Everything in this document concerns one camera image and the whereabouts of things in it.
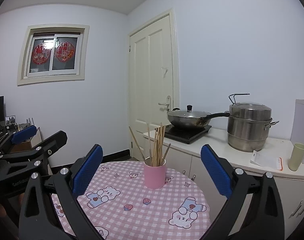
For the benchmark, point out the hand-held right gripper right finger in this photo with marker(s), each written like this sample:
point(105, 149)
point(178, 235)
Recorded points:
point(215, 170)

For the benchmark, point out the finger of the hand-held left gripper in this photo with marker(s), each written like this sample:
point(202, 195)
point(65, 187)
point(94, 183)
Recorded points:
point(54, 141)
point(23, 133)

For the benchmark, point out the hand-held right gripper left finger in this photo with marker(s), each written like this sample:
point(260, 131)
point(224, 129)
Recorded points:
point(88, 170)

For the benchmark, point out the pink cup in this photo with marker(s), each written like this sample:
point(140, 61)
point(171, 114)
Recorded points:
point(154, 175)

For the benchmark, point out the bunch of wooden chopsticks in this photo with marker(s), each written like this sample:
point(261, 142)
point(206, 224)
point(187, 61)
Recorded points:
point(157, 145)

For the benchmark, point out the round metal lid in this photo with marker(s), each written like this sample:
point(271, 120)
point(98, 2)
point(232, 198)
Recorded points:
point(21, 127)

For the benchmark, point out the upright metal rods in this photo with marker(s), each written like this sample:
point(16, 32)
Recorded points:
point(30, 122)

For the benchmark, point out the brown and white side cabinet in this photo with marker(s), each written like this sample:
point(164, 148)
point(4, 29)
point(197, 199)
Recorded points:
point(37, 141)

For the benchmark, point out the white counter cabinet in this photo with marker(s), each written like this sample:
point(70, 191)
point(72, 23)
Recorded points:
point(216, 141)

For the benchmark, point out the black induction cooker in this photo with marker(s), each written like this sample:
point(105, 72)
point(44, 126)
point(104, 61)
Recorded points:
point(189, 136)

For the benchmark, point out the pink checked tablecloth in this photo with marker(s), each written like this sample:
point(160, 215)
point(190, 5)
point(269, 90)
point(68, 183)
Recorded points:
point(132, 195)

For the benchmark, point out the white packet with orange edge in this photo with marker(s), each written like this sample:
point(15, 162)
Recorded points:
point(266, 161)

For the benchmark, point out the stainless steel steamer pot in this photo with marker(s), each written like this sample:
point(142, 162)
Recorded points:
point(249, 130)

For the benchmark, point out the glass wok lid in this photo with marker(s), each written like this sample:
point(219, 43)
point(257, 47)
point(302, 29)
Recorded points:
point(186, 113)

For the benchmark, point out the cream framed window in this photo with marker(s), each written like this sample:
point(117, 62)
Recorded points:
point(53, 77)

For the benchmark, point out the red round window decoration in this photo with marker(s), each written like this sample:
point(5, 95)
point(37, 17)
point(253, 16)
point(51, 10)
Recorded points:
point(64, 51)
point(41, 53)

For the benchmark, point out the pale green cup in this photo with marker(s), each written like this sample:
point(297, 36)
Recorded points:
point(297, 157)

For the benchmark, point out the white mini fridge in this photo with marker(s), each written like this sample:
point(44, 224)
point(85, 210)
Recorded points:
point(300, 120)

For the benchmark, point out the cream panel door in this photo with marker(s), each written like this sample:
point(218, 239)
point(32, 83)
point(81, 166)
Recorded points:
point(152, 80)

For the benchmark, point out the small photo frame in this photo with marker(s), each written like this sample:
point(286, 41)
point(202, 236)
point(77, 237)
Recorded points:
point(10, 120)

